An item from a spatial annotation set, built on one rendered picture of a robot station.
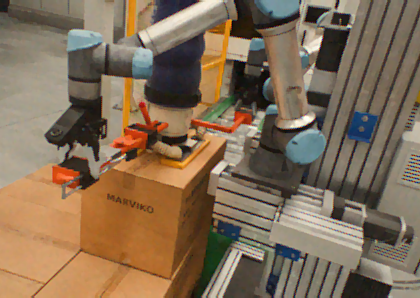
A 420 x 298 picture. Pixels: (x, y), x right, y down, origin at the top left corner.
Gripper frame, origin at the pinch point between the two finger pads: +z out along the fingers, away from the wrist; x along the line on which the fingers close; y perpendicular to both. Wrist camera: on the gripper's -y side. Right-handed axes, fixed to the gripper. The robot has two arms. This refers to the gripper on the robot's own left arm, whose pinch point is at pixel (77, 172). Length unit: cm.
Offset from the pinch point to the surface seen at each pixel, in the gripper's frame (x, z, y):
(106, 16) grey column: 98, -27, 165
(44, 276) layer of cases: 21, 53, 13
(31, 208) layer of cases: 56, 53, 45
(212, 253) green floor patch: -17, 107, 124
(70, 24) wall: 754, 82, 999
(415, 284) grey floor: -151, 106, 163
